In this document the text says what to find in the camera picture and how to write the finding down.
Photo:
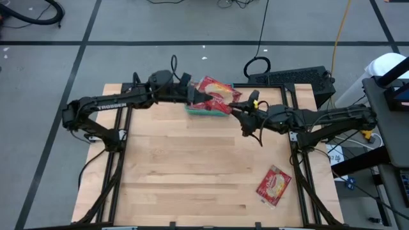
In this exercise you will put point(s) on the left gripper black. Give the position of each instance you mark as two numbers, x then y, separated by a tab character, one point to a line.
191	96

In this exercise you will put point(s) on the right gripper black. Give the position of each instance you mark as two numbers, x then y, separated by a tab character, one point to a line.
252	119

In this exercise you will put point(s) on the red microwave popcorn bag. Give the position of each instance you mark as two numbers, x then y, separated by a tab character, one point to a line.
220	89
273	185
220	108

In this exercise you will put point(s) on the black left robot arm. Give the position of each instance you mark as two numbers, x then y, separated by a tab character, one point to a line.
105	107

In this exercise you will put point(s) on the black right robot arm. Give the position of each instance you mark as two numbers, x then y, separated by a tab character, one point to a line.
335	118

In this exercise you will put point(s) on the yellow tag on gripper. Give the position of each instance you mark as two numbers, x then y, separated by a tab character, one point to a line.
255	103

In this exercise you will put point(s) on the white paper sheet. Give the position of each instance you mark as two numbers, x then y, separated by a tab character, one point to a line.
335	159

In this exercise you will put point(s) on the yellow power plug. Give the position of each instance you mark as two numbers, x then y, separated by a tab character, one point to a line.
367	134

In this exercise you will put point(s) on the black support beam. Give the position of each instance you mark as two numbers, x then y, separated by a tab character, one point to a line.
361	161

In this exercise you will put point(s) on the small blue connector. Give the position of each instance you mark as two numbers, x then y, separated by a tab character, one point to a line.
351	183

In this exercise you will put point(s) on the white cylindrical bin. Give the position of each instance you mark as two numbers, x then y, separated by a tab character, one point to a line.
383	65

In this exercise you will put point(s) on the black device with screen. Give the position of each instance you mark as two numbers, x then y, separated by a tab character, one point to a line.
394	96

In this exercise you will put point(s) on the black diagonal bar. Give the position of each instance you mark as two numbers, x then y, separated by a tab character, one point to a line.
393	73

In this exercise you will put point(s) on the grey side table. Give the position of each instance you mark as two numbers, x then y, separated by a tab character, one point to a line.
394	137

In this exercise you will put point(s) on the dark keyboard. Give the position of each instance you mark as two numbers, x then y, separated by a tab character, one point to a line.
405	188

